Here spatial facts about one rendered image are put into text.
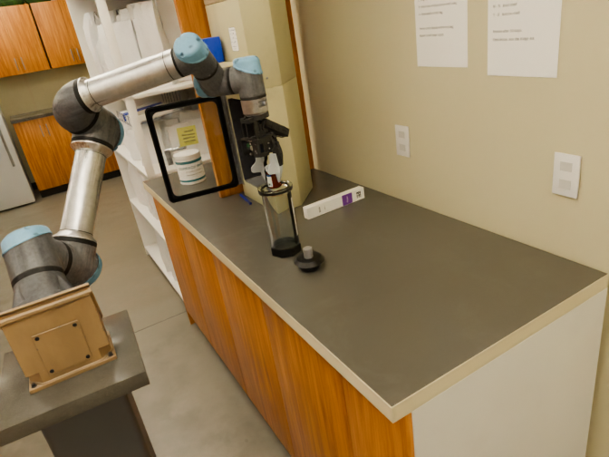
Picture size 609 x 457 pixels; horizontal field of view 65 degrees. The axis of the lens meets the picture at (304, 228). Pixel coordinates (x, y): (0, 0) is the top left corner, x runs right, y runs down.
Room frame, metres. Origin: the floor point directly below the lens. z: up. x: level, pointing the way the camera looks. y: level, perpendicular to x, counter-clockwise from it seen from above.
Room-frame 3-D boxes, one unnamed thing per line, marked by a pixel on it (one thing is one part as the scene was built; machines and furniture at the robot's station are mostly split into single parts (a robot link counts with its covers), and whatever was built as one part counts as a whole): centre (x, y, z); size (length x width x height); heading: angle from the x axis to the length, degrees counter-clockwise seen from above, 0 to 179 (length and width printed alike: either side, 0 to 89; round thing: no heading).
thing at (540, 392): (1.76, 0.03, 0.45); 2.05 x 0.67 x 0.90; 27
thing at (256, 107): (1.40, 0.08, 1.42); 0.08 x 0.08 x 0.05
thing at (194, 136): (1.97, 0.40, 1.19); 0.30 x 0.01 x 0.40; 107
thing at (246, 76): (1.40, 0.09, 1.50); 0.09 x 0.08 x 0.11; 75
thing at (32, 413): (1.00, 0.63, 0.92); 0.32 x 0.32 x 0.04; 23
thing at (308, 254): (1.28, 0.00, 0.97); 0.09 x 0.09 x 0.07
